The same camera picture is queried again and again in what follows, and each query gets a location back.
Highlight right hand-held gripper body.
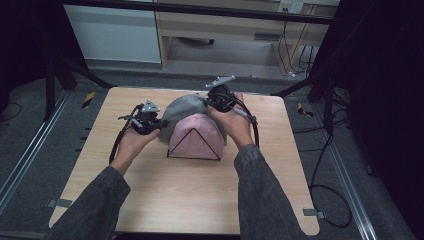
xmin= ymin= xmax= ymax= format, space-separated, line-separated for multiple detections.
xmin=205 ymin=75 xmax=240 ymax=114

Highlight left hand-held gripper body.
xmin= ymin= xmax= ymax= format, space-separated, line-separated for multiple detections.
xmin=118 ymin=99 xmax=161 ymax=136

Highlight grey beanie hat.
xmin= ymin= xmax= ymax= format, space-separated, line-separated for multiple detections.
xmin=157 ymin=93 xmax=230 ymax=146

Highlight pink beanie hat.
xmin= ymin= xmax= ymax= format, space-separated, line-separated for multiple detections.
xmin=167 ymin=112 xmax=225 ymax=161

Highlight black wire rack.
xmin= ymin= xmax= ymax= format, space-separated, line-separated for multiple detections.
xmin=166 ymin=127 xmax=223 ymax=162

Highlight person's left hand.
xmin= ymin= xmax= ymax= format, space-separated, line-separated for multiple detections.
xmin=111 ymin=127 xmax=161 ymax=176

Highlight person's right hand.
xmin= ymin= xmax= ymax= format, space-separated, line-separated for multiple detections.
xmin=207 ymin=93 xmax=256 ymax=151

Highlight yellow black tape marker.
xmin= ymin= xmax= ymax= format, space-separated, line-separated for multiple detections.
xmin=81 ymin=91 xmax=97 ymax=110
xmin=296 ymin=102 xmax=315 ymax=118

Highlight white cabinet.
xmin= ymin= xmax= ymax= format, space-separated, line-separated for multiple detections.
xmin=63 ymin=4 xmax=163 ymax=64

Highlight black metal stand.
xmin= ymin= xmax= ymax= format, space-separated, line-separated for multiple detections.
xmin=43 ymin=54 xmax=115 ymax=123
xmin=270 ymin=71 xmax=338 ymax=135

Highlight grey tape strip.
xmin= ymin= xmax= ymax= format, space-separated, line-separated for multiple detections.
xmin=302 ymin=208 xmax=327 ymax=220
xmin=46 ymin=198 xmax=73 ymax=209

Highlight left hand-held gripper cable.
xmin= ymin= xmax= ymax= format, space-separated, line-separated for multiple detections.
xmin=108 ymin=104 xmax=143 ymax=165

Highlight hand-held gripper cable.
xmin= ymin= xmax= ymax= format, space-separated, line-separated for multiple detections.
xmin=218 ymin=92 xmax=261 ymax=148
xmin=108 ymin=104 xmax=143 ymax=165

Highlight right hand-held gripper cable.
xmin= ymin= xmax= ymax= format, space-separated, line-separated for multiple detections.
xmin=218 ymin=92 xmax=261 ymax=148

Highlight hanging desk cables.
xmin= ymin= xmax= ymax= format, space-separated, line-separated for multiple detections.
xmin=277 ymin=20 xmax=316 ymax=78

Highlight black horizontal frame bar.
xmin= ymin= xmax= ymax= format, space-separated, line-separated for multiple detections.
xmin=61 ymin=0 xmax=336 ymax=26

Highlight wall power socket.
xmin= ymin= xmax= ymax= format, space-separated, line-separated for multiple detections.
xmin=277 ymin=1 xmax=305 ymax=15

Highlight metal floor rail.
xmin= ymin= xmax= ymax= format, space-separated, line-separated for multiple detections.
xmin=0 ymin=89 xmax=72 ymax=215
xmin=312 ymin=102 xmax=378 ymax=240

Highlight thin black floor cable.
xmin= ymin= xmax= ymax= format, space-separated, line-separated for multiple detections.
xmin=0 ymin=101 xmax=23 ymax=124

